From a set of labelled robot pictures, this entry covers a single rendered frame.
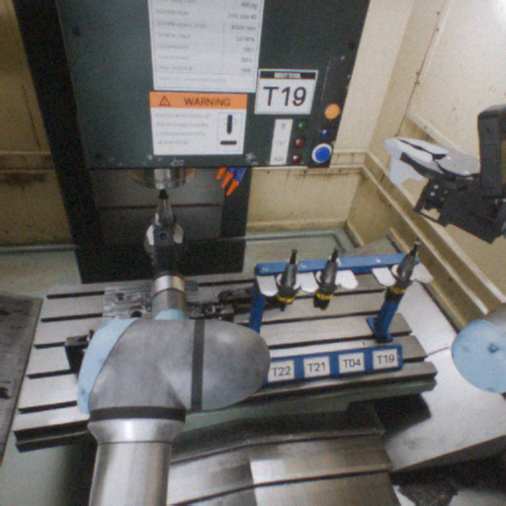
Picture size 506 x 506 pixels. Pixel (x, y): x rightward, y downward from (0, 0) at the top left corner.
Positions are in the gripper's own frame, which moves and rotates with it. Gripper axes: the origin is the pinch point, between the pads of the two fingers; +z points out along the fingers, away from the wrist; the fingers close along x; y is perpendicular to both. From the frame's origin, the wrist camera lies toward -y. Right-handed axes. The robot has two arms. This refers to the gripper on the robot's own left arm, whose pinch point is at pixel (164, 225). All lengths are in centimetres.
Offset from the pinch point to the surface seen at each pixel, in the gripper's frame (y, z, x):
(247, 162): -30.1, -21.4, 15.3
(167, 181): -18.8, -8.9, 1.0
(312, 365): 35, -24, 41
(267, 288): 8.2, -17.6, 24.9
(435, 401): 52, -32, 83
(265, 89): -43, -21, 17
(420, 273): 8, -16, 69
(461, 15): -42, 51, 100
